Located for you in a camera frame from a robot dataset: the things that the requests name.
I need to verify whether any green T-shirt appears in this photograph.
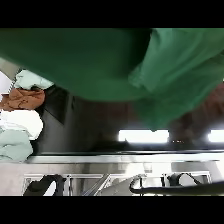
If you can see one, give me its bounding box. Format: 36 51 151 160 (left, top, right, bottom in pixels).
0 27 224 132

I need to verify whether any pale green garment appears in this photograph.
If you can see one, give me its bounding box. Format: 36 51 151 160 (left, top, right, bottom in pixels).
0 127 34 163
13 69 55 91

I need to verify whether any white garment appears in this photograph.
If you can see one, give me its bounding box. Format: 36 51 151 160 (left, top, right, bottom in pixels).
0 109 45 141

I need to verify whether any brown garment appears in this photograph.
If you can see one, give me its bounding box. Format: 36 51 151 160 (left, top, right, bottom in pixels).
0 87 46 112

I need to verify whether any silver frame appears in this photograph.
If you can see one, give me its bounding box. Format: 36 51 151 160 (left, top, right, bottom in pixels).
0 151 224 197

